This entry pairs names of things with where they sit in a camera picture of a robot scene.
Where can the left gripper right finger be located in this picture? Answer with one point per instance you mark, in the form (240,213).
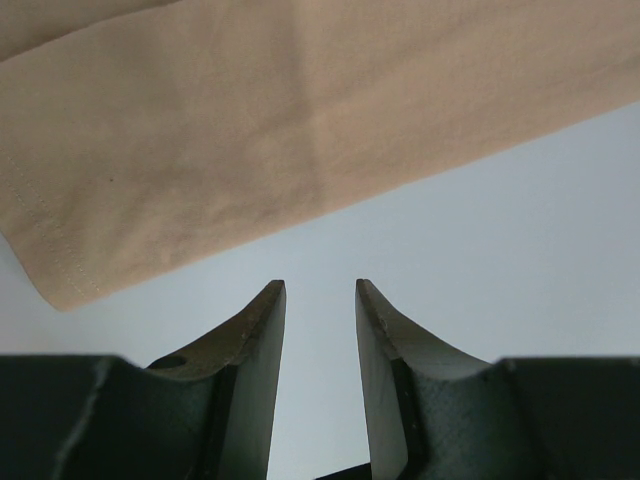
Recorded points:
(435,412)

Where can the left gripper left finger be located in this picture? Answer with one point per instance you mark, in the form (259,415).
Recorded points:
(205,411)

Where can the beige t shirt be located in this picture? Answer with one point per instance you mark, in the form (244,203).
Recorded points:
(140,136)

